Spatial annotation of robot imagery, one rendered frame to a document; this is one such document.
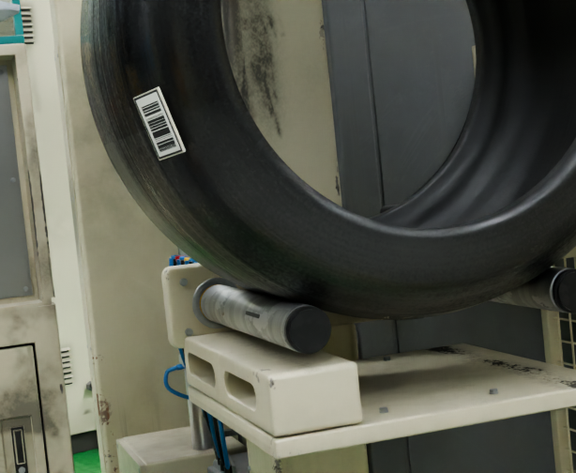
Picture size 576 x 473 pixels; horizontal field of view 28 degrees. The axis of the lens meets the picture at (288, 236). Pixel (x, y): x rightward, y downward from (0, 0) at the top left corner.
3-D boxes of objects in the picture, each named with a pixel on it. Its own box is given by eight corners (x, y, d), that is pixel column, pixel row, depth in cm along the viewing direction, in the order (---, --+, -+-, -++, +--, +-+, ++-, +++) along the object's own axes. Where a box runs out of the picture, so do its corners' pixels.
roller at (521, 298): (429, 298, 150) (405, 274, 149) (451, 273, 151) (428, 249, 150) (576, 323, 117) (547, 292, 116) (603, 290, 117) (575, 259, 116)
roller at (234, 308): (229, 325, 142) (193, 316, 141) (238, 288, 142) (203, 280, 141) (325, 359, 109) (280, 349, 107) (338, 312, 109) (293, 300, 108)
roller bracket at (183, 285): (168, 347, 142) (159, 267, 142) (465, 304, 154) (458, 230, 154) (174, 350, 139) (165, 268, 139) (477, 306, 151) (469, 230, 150)
